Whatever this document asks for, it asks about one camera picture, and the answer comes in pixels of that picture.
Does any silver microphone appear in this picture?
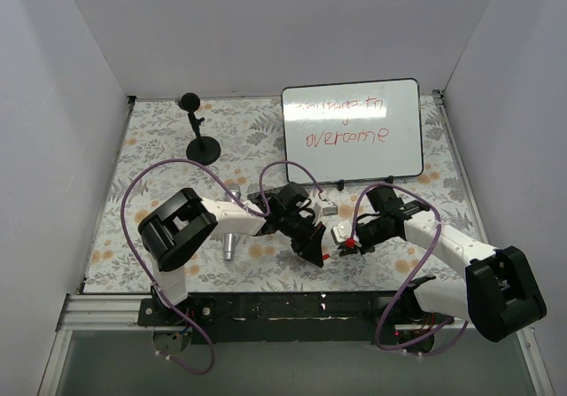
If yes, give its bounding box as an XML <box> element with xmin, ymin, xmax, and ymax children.
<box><xmin>223</xmin><ymin>183</ymin><xmax>241</xmax><ymax>262</ymax></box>

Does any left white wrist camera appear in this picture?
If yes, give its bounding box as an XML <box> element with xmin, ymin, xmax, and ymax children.
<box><xmin>309</xmin><ymin>191</ymin><xmax>338</xmax><ymax>223</ymax></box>

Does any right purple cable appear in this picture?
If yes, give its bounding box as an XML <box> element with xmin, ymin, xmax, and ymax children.
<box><xmin>352</xmin><ymin>183</ymin><xmax>469</xmax><ymax>357</ymax></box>

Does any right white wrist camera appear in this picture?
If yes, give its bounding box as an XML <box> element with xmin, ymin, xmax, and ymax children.
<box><xmin>330</xmin><ymin>221</ymin><xmax>360</xmax><ymax>249</ymax></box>

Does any black microphone stand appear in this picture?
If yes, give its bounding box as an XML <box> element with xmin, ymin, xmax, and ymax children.
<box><xmin>185</xmin><ymin>113</ymin><xmax>221</xmax><ymax>166</ymax></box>

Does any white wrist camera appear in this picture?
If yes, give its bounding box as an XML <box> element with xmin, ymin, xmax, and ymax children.
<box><xmin>330</xmin><ymin>221</ymin><xmax>360</xmax><ymax>249</ymax></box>
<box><xmin>309</xmin><ymin>191</ymin><xmax>338</xmax><ymax>223</ymax></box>

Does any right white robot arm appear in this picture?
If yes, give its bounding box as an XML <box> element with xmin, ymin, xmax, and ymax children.
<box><xmin>331</xmin><ymin>182</ymin><xmax>548</xmax><ymax>342</ymax></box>

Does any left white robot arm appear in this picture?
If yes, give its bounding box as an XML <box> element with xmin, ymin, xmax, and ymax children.
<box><xmin>138</xmin><ymin>182</ymin><xmax>338</xmax><ymax>325</ymax></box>

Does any floral table mat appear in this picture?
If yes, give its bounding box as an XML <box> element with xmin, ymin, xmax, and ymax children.
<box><xmin>82</xmin><ymin>98</ymin><xmax>456</xmax><ymax>293</ymax></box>

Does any white whiteboard black frame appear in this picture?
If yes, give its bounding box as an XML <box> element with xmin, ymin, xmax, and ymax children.
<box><xmin>281</xmin><ymin>78</ymin><xmax>424</xmax><ymax>183</ymax></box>

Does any black base bar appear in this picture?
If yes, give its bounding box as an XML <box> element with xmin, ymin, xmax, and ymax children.
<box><xmin>136</xmin><ymin>291</ymin><xmax>455</xmax><ymax>346</ymax></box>

